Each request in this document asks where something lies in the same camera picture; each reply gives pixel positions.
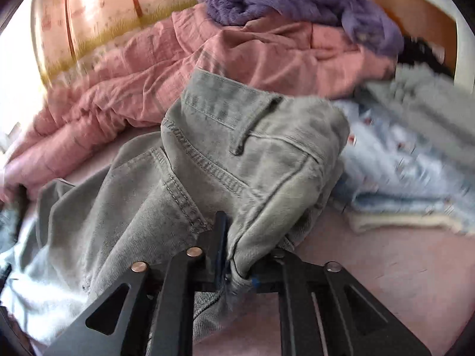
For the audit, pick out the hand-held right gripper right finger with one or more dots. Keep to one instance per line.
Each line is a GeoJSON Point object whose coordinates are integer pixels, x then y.
{"type": "Point", "coordinates": [293, 278]}

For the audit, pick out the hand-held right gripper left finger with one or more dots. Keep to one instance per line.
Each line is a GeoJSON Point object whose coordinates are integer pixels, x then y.
{"type": "Point", "coordinates": [219, 237]}

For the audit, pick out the grey denim pants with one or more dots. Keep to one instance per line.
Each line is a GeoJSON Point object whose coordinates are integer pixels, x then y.
{"type": "Point", "coordinates": [222, 148]}

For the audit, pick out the pink floral bed sheet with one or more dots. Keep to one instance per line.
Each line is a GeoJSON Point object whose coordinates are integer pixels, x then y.
{"type": "Point", "coordinates": [389, 267]}

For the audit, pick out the light blue printed cloth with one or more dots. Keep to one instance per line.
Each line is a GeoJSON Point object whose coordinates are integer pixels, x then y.
{"type": "Point", "coordinates": [389, 167]}

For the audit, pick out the pink quilt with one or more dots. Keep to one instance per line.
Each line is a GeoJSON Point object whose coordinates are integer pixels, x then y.
{"type": "Point", "coordinates": [148, 74]}

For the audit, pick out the grey knitted cloth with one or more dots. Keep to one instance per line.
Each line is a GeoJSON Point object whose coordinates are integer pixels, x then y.
{"type": "Point", "coordinates": [426, 100]}

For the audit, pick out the tree print curtain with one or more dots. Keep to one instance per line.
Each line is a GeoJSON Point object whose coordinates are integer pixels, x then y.
{"type": "Point", "coordinates": [100, 15]}

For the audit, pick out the black cloth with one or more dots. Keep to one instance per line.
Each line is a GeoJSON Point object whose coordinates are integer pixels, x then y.
{"type": "Point", "coordinates": [419, 53]}

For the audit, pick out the wooden headboard with cream frame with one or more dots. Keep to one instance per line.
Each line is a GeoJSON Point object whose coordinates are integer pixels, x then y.
{"type": "Point", "coordinates": [419, 18]}

